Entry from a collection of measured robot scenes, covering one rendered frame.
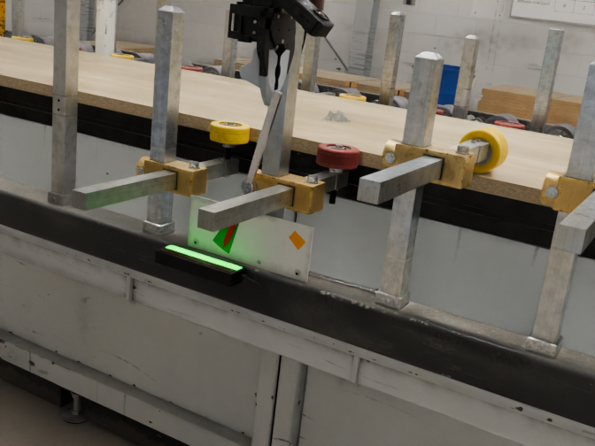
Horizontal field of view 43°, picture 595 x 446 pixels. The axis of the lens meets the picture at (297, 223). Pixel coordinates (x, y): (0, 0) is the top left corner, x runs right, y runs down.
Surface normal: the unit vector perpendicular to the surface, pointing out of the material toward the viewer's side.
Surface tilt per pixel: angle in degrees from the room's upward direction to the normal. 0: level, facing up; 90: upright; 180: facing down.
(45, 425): 0
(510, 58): 90
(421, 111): 90
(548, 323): 90
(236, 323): 90
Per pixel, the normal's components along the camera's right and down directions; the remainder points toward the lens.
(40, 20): 0.86, 0.23
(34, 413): 0.11, -0.95
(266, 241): -0.50, 0.20
